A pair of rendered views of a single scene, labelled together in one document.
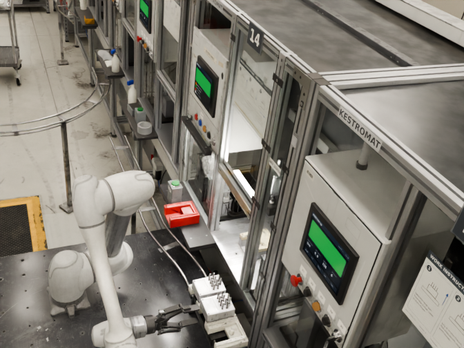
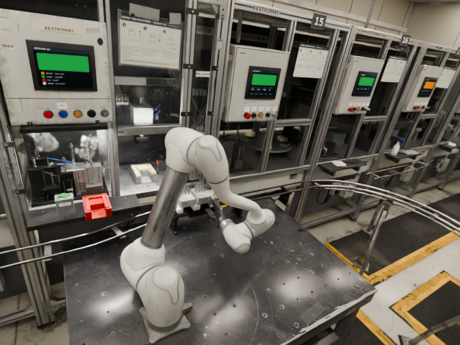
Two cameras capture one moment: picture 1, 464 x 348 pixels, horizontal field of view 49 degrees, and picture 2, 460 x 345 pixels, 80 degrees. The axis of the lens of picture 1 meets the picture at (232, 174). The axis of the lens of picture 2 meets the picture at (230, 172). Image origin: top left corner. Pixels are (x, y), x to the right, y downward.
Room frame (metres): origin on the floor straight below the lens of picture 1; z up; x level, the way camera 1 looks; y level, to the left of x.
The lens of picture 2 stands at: (1.52, 1.51, 1.85)
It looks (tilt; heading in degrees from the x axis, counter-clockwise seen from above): 26 degrees down; 263
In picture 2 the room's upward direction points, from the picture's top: 8 degrees clockwise
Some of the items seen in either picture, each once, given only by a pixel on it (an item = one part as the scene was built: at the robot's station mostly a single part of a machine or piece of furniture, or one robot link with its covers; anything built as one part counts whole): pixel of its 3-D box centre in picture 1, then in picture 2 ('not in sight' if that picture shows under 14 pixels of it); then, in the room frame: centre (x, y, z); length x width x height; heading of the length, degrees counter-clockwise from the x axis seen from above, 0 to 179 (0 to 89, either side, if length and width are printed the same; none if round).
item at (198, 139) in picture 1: (196, 132); (66, 126); (2.17, 0.20, 1.37); 0.36 x 0.04 x 0.04; 27
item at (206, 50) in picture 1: (227, 88); (57, 70); (2.23, 0.08, 1.60); 0.42 x 0.29 x 0.46; 27
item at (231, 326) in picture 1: (216, 317); (200, 203); (1.49, -0.02, 0.84); 0.36 x 0.14 x 0.10; 27
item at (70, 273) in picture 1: (68, 273); (163, 291); (1.62, 0.69, 0.85); 0.18 x 0.16 x 0.22; 131
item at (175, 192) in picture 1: (176, 192); (65, 205); (2.18, 0.28, 0.97); 0.08 x 0.08 x 0.12; 27
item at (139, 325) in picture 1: (138, 326); (227, 227); (1.34, 0.29, 0.90); 0.09 x 0.06 x 0.09; 26
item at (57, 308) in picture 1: (68, 297); (168, 313); (1.60, 0.68, 0.71); 0.22 x 0.18 x 0.06; 27
